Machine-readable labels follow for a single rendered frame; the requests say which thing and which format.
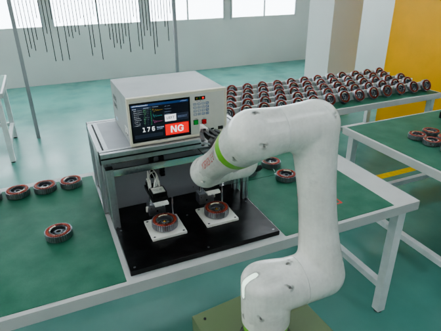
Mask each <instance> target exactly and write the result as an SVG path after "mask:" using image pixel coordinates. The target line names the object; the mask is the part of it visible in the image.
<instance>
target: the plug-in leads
mask: <svg viewBox="0 0 441 331"><path fill-rule="evenodd" d="M153 172H154V173H155V174H156V179H155V177H154V187H160V182H159V179H158V175H157V173H156V172H155V171H154V170H153ZM153 172H150V171H149V173H148V171H147V179H146V180H147V181H146V186H147V187H148V191H149V188H152V184H151V181H150V174H152V175H153V176H154V174H153Z"/></svg>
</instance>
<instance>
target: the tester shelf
mask: <svg viewBox="0 0 441 331"><path fill-rule="evenodd" d="M231 119H232V117H230V116H229V115H227V123H228V122H229V121H230V120H231ZM86 126H87V132H88V134H89V137H90V140H91V142H92V144H93V147H94V151H95V152H96V155H97V158H98V161H99V163H100V165H101V166H103V165H107V164H114V163H118V162H125V161H129V160H136V159H141V158H147V157H152V156H159V155H163V154H170V153H174V152H182V151H185V150H193V149H197V148H204V147H208V144H207V145H205V146H202V145H201V139H200V137H191V138H187V139H179V140H175V141H167V142H163V143H156V144H147V145H143V146H136V147H131V145H130V143H129V141H128V140H127V138H126V136H125V135H124V133H123V132H122V130H121V128H120V126H119V125H118V124H117V122H116V120H115V118H114V119H108V120H100V121H90V122H86Z"/></svg>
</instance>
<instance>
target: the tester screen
mask: <svg viewBox="0 0 441 331"><path fill-rule="evenodd" d="M181 112H188V99H182V100H172V101H167V102H157V103H151V104H141V105H136V106H131V118H132V125H133V136H134V142H137V141H144V140H148V139H156V138H161V137H169V136H173V135H166V134H165V124H170V123H178V122H184V121H188V123H189V114H188V118H187V119H182V120H173V121H165V115H167V114H176V113H181ZM150 126H156V131H153V132H147V133H142V128H141V127H150ZM162 131H163V135H160V136H156V137H148V138H143V139H135V136H137V135H145V134H150V133H158V132H162ZM186 133H190V128H189V132H186ZM186 133H179V134H174V135H181V134H186Z"/></svg>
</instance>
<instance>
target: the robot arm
mask: <svg viewBox="0 0 441 331"><path fill-rule="evenodd" d="M199 130H200V132H199V137H200V139H201V145H202V146H205V145H207V144H208V146H210V147H211V149H210V150H209V151H208V152H207V153H206V154H204V155H203V156H200V157H199V158H196V159H195V160H194V161H193V163H192V165H191V167H190V176H191V178H192V180H193V182H194V183H195V184H197V186H199V187H202V188H210V187H213V186H215V185H218V184H221V183H224V182H227V181H231V180H234V179H241V178H244V177H248V176H250V175H252V174H253V173H254V172H255V170H256V168H257V165H258V162H260V161H262V160H265V159H267V158H271V157H273V156H277V155H279V154H283V153H286V152H290V153H292V154H293V160H294V165H295V175H296V182H297V198H298V212H299V235H298V248H297V252H296V253H295V254H293V255H289V256H286V257H281V258H274V259H264V260H260V261H256V262H253V263H251V264H249V265H248V266H247V267H246V268H245V269H244V270H243V273H242V274H241V320H242V323H243V326H242V327H241V329H240V331H290V329H289V328H288V327H289V323H290V314H291V310H292V309H295V308H298V307H301V306H303V305H306V304H309V303H312V302H314V301H317V300H319V299H323V298H326V297H328V296H331V295H333V294H335V293H336V292H338V291H339V290H340V288H341V287H342V285H343V283H344V281H345V266H344V263H343V256H342V251H341V243H340V238H339V226H338V218H337V158H338V149H339V137H340V132H341V119H340V115H339V113H338V111H337V110H336V108H335V107H334V106H333V105H332V104H330V103H329V102H327V101H325V100H322V99H308V100H304V101H301V102H296V103H293V104H287V105H283V106H277V107H268V108H250V109H246V110H242V111H241V112H238V113H237V114H236V115H235V116H234V117H233V118H232V119H231V120H230V121H229V122H228V123H227V124H226V126H225V127H224V129H223V130H222V131H219V130H218V129H214V130H212V129H210V128H207V127H206V126H204V124H200V125H199ZM206 139H207V140H208V141H206Z"/></svg>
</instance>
